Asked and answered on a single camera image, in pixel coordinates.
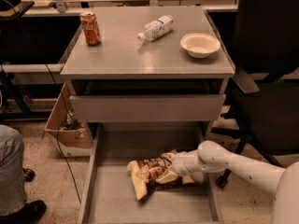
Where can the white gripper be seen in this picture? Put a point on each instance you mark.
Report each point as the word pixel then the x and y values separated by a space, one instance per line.
pixel 179 165

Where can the brown sea salt chip bag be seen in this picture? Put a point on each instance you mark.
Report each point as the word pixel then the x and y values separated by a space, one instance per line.
pixel 144 172

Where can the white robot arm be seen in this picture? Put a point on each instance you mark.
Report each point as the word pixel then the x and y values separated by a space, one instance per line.
pixel 210 157

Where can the open grey middle drawer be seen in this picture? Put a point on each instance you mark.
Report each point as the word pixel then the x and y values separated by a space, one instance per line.
pixel 109 196

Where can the grey top drawer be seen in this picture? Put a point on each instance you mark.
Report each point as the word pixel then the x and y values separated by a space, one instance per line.
pixel 149 108

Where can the grey drawer cabinet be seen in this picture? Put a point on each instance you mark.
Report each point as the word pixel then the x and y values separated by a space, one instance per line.
pixel 122 65

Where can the cardboard box on floor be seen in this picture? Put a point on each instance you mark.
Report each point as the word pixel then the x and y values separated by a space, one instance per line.
pixel 70 136

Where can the black office chair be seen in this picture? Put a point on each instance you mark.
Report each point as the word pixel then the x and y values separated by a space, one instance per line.
pixel 262 39

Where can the white paper bowl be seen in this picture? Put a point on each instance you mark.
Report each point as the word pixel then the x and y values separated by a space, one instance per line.
pixel 200 46

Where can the black shoe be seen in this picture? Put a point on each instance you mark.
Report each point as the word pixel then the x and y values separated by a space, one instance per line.
pixel 30 214

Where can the clear plastic water bottle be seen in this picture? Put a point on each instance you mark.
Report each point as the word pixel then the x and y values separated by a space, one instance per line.
pixel 157 28

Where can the person's leg in jeans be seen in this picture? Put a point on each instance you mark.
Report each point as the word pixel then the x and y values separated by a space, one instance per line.
pixel 12 192

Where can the red soda can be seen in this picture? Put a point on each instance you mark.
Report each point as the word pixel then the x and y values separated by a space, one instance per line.
pixel 90 28

